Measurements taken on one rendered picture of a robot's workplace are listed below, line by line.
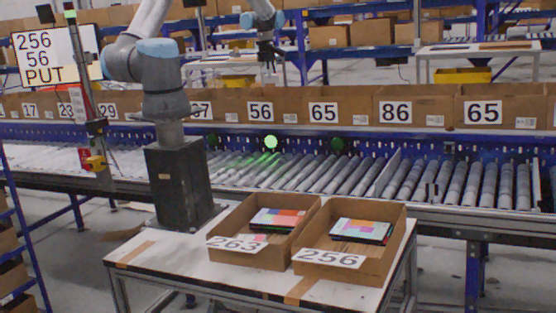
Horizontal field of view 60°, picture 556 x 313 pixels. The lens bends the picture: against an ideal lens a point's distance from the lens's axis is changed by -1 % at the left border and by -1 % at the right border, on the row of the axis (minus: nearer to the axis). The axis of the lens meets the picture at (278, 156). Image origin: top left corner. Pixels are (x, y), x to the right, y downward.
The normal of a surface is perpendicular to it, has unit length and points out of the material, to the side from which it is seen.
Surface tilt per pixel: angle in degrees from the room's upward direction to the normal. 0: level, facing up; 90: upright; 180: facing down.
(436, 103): 90
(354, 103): 90
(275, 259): 90
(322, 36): 90
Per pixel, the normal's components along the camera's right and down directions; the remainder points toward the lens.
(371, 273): -0.40, 0.34
